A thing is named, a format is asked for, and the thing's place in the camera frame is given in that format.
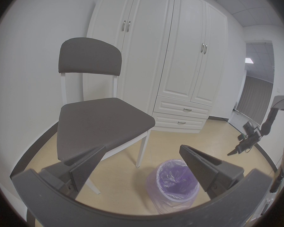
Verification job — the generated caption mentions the white chair grey cushions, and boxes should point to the white chair grey cushions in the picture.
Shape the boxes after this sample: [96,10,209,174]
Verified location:
[57,37,156,195]

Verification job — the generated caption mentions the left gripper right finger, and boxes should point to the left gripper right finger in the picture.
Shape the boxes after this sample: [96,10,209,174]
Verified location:
[179,145,246,200]

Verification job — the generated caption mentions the white wardrobe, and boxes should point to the white wardrobe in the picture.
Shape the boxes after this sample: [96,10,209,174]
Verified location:
[86,0,228,134]

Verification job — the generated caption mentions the grey curtain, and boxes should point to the grey curtain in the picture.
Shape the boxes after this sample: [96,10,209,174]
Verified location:
[237,76,274,125]

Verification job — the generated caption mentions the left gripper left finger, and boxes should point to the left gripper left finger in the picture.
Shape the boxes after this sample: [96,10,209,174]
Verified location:
[41,146,107,200]

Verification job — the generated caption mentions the purple plastic bag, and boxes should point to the purple plastic bag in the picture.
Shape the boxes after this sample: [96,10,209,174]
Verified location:
[146,159,201,215]

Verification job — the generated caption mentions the white trash bin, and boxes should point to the white trash bin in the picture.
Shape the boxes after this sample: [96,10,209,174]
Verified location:
[156,159,200,214]

